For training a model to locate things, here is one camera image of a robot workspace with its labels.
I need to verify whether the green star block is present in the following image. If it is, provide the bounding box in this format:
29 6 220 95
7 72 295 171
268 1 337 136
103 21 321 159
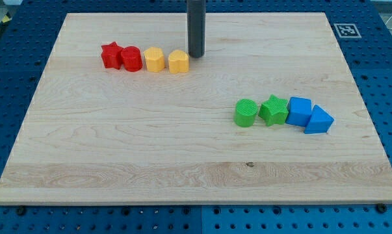
258 94 289 126

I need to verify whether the red cylinder block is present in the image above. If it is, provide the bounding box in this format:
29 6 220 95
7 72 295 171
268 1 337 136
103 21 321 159
120 46 143 72

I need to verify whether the blue triangle block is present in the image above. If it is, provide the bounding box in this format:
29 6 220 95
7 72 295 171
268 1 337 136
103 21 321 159
304 105 334 134

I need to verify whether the light wooden board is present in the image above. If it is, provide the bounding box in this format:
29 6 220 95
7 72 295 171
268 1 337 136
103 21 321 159
0 12 392 205

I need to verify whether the white fiducial marker tag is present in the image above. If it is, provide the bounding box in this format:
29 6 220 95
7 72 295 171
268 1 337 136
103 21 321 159
334 23 361 39

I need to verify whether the yellow heart block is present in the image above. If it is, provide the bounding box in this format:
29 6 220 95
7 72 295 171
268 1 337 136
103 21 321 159
168 49 189 73

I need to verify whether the yellow hexagon block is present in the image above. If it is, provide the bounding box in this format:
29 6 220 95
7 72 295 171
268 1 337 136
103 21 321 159
144 47 165 72

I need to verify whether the green cylinder block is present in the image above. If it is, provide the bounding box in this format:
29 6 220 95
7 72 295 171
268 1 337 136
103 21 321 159
233 99 258 127

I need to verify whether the blue cube block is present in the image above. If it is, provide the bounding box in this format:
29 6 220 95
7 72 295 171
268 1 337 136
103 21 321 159
285 97 312 127

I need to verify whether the red star block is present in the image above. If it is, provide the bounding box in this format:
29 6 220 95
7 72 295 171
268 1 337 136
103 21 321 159
101 42 123 70

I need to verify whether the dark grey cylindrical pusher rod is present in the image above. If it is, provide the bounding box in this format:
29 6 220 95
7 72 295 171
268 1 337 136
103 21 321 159
187 0 206 58

